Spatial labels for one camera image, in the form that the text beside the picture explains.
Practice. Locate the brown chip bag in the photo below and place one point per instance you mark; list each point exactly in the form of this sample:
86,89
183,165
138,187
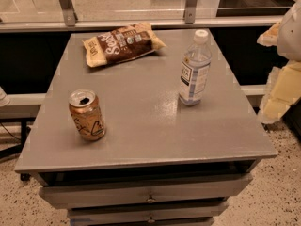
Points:
122,44

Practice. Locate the grey drawer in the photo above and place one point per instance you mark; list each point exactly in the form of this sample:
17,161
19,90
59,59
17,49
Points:
163,213
125,193

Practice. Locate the metal railing post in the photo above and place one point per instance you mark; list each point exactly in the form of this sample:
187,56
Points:
190,11
69,15

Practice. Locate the orange soda can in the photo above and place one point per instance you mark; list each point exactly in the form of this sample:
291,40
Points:
86,113

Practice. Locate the left metal railing post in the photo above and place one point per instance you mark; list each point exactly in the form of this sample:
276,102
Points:
69,15

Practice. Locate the grey drawer cabinet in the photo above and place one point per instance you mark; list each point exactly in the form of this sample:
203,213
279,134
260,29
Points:
149,133

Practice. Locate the upper grey drawer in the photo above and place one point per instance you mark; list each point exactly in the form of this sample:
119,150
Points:
125,193

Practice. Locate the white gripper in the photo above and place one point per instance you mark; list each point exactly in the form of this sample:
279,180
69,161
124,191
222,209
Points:
291,35

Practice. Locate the right metal railing post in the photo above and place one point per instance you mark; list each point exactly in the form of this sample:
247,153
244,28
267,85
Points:
190,11

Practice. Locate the lower drawer knob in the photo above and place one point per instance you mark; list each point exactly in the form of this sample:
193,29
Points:
151,220

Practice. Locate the upper drawer knob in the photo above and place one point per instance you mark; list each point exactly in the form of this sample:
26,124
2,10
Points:
150,199

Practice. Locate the lower grey drawer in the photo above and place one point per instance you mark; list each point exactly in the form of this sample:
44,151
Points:
163,213

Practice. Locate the drawer knob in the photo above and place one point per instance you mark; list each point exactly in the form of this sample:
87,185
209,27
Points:
150,199
151,220

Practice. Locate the clear blue-label plastic bottle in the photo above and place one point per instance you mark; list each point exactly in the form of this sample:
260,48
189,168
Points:
196,63

